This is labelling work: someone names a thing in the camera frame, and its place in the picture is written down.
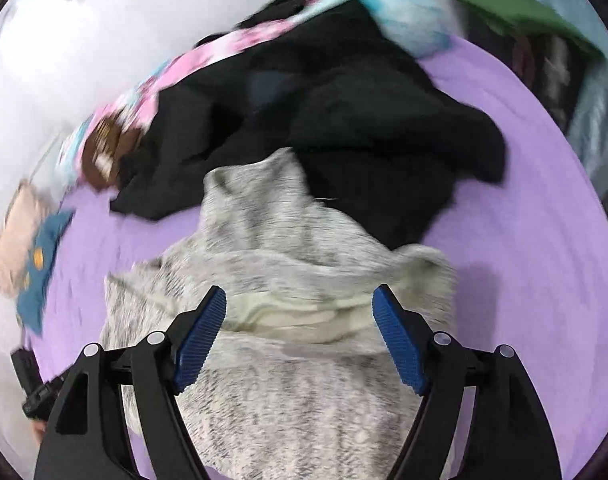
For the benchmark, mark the green cloth on box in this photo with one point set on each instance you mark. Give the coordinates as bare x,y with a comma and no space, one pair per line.
508,10

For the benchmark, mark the floral rolled quilt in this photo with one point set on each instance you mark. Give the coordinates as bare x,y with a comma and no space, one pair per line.
408,15

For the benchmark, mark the small black garment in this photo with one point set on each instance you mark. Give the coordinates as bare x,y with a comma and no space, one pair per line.
289,2

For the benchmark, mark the brown garment with duck print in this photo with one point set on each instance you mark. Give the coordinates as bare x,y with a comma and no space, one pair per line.
104,150

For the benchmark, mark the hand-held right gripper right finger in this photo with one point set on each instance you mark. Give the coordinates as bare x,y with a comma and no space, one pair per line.
398,340

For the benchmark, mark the blue pillow with orange print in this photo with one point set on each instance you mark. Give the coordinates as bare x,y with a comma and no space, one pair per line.
39,280

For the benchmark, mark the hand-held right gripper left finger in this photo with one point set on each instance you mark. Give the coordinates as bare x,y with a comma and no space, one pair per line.
199,340

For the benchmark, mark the purple bed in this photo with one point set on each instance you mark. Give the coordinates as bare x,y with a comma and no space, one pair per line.
508,210

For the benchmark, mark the grey patterned jacket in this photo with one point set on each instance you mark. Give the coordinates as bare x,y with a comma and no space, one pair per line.
294,410

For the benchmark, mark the black coat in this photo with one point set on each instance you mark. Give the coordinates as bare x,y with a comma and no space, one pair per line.
359,125

